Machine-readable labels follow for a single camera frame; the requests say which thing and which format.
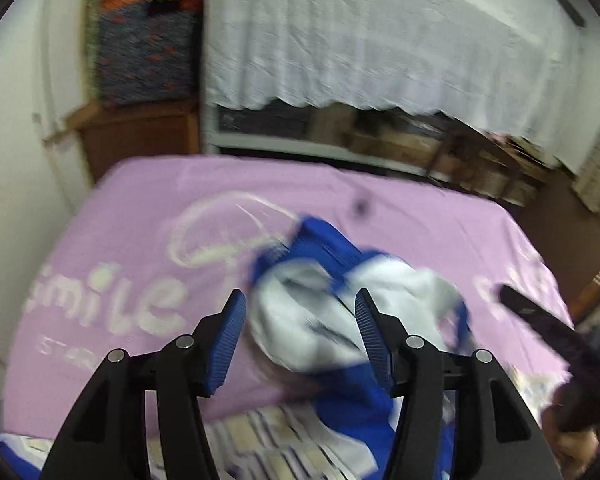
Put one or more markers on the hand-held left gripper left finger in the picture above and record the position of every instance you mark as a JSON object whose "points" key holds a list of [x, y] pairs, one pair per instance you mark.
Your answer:
{"points": [[226, 345]]}

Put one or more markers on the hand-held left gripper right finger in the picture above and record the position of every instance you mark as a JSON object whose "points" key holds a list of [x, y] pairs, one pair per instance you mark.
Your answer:
{"points": [[372, 345]]}

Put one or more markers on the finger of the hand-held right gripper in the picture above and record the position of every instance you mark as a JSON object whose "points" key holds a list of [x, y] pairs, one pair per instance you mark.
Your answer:
{"points": [[545, 320]]}

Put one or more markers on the blue and white jacket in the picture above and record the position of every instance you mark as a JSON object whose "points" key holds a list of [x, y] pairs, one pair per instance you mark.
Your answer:
{"points": [[300, 320]]}

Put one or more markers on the person's right hand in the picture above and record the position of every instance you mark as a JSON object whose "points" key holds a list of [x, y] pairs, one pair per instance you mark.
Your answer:
{"points": [[575, 452]]}

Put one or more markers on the checked patterned cloth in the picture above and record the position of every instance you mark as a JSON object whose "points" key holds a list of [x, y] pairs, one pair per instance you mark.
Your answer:
{"points": [[275, 440]]}

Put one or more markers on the purple printed blanket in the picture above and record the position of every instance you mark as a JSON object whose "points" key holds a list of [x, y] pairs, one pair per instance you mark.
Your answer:
{"points": [[130, 220]]}

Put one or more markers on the brown wooden cabinet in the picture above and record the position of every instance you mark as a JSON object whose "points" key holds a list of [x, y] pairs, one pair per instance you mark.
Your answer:
{"points": [[140, 135]]}

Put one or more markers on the white lace curtain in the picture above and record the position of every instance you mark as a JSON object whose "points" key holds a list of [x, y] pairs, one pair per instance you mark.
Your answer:
{"points": [[380, 45]]}

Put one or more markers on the stack of dark patterned blankets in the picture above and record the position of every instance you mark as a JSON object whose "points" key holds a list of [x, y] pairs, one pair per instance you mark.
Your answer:
{"points": [[145, 55]]}

